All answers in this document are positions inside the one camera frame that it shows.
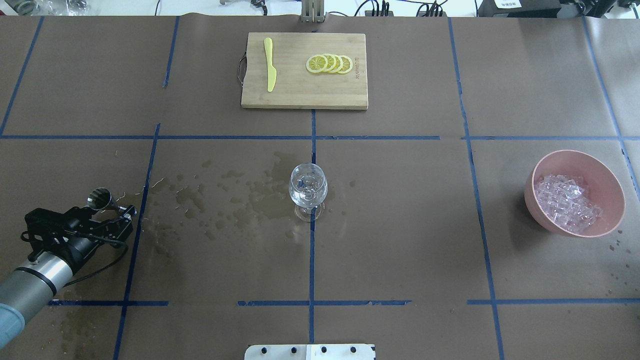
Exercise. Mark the bamboo cutting board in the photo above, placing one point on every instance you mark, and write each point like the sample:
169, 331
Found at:
295, 87

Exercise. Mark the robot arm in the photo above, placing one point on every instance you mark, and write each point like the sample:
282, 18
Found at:
30, 286

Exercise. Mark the lemon slice back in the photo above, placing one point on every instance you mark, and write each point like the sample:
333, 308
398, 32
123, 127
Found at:
347, 65

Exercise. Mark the clear wine glass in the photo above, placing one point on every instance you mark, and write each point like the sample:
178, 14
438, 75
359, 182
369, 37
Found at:
308, 187

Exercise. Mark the pink bowl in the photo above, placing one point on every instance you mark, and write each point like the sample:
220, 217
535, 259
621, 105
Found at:
605, 191

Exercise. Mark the yellow plastic knife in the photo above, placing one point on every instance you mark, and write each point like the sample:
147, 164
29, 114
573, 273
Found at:
268, 45

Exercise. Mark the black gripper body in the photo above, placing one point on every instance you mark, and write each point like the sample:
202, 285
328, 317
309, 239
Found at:
81, 248

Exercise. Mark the aluminium frame post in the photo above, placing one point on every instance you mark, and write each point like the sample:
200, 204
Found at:
313, 11

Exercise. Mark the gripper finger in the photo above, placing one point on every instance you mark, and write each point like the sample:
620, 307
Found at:
127, 212

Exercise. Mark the ice cubes pile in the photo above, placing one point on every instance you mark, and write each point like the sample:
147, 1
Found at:
565, 199

